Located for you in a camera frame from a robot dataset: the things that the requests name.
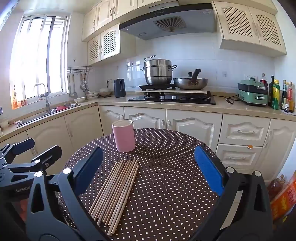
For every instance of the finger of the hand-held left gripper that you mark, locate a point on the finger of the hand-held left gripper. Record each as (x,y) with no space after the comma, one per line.
(23,146)
(50,155)

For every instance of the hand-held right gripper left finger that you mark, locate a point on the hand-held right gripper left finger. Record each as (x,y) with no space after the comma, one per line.
(89,169)

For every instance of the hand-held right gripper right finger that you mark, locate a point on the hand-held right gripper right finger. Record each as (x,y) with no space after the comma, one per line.
(209,169)

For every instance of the bundle of wooden chopsticks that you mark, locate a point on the bundle of wooden chopsticks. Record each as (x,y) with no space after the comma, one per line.
(115,192)

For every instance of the pink utensil holder cup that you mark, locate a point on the pink utensil holder cup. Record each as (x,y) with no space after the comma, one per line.
(123,139)

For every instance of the steel sink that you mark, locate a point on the steel sink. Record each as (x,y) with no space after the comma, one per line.
(37,118)

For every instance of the cream drawer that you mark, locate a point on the cream drawer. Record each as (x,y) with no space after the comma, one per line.
(238,156)
(245,129)

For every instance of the brown polka-dot tablecloth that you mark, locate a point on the brown polka-dot tablecloth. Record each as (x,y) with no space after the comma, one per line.
(166,173)

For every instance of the small jar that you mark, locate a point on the small jar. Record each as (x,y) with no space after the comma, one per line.
(23,102)

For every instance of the orange bottle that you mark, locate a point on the orange bottle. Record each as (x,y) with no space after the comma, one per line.
(15,102)

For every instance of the red basin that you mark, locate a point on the red basin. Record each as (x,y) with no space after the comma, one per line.
(61,108)

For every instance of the steel faucet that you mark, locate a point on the steel faucet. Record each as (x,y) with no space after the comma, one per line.
(47,102)

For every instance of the white bowl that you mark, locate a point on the white bowl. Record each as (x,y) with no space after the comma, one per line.
(80,100)

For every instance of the hanging steel ladle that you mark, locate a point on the hanging steel ladle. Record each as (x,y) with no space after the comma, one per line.
(72,93)

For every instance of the cooking oil bottle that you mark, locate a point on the cooking oil bottle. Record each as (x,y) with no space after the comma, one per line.
(276,188)

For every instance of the shallow bowl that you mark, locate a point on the shallow bowl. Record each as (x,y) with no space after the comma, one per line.
(91,94)

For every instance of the black gas stove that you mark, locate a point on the black gas stove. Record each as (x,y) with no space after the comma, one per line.
(185,100)

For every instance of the stacked bowls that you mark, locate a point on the stacked bowls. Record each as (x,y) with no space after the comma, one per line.
(105,92)

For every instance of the hanging steel strainer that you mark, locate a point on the hanging steel strainer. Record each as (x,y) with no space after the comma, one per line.
(85,83)

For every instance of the white board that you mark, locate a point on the white board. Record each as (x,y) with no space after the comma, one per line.
(185,91)

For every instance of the orange cardboard box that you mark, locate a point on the orange cardboard box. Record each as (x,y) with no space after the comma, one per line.
(284,201)

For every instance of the black kettle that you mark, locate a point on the black kettle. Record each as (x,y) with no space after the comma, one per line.
(119,89)

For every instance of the green electric cooker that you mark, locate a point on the green electric cooker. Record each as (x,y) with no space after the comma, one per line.
(252,95)

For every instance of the kitchen window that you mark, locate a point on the kitchen window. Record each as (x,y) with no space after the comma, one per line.
(34,58)

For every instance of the glass wok lid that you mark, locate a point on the glass wok lid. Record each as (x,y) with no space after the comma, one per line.
(190,74)

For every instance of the black induction cooker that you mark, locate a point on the black induction cooker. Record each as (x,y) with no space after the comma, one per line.
(157,87)

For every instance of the green yellow-label bottle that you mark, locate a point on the green yellow-label bottle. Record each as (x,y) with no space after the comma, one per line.
(275,97)

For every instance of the small dark bottle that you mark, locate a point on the small dark bottle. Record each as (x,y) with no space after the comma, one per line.
(286,106)

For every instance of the dark sauce bottle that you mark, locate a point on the dark sauce bottle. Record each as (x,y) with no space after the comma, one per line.
(283,92)

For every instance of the red-label sauce bottle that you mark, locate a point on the red-label sauce bottle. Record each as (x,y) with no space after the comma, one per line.
(291,97)

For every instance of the steel steamer pot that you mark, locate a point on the steel steamer pot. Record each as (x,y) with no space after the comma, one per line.
(157,69)

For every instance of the cream upper cabinets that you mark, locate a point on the cream upper cabinets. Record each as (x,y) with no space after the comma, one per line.
(104,14)

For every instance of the grey range hood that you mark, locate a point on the grey range hood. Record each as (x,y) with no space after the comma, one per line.
(148,25)

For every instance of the wall hook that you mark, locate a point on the wall hook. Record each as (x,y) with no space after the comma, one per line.
(225,74)

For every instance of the cream lattice-door wall cabinet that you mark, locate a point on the cream lattice-door wall cabinet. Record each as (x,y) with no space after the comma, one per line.
(108,44)
(249,25)

